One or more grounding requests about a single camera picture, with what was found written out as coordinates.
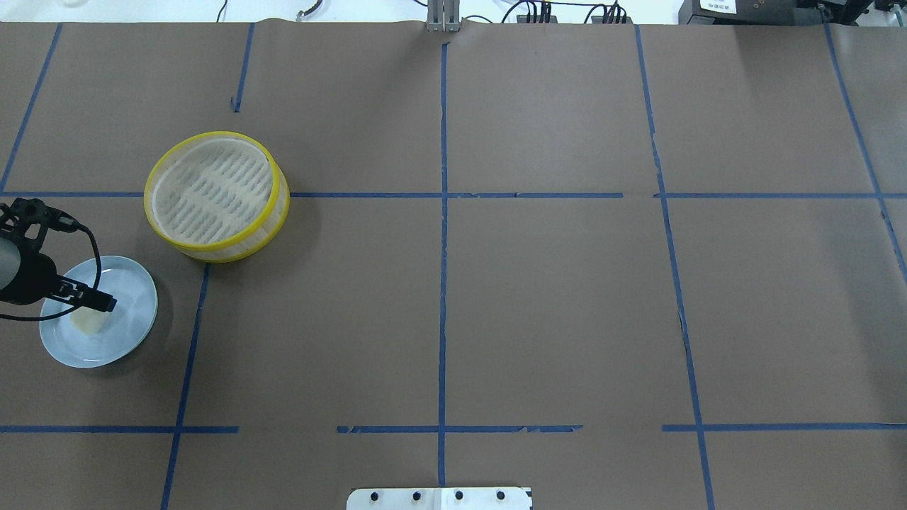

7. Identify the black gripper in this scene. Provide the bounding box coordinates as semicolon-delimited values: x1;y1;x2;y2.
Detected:
4;251;117;313

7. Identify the white steamed bun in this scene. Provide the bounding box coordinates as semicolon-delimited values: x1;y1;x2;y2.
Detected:
69;307;111;336

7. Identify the yellow round steamer basket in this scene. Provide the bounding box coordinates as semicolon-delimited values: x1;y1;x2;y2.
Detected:
143;130;291;264

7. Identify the light blue plate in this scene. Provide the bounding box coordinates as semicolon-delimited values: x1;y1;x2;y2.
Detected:
38;255;158;368

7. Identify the brown paper table cover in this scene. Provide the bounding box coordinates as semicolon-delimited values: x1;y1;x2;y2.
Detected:
2;19;905;509

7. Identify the black electronics box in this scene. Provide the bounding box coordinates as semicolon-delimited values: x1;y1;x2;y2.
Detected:
677;1;825;26

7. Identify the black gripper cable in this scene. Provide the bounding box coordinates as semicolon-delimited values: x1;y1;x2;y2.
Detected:
0;210;106;322

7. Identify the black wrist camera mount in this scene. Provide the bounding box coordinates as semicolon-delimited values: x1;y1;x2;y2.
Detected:
1;198;64;253

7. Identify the white camera stand base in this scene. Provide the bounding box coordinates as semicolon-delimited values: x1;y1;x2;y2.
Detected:
346;487;534;509

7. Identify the aluminium frame post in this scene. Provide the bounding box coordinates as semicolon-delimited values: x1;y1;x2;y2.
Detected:
421;0;462;33

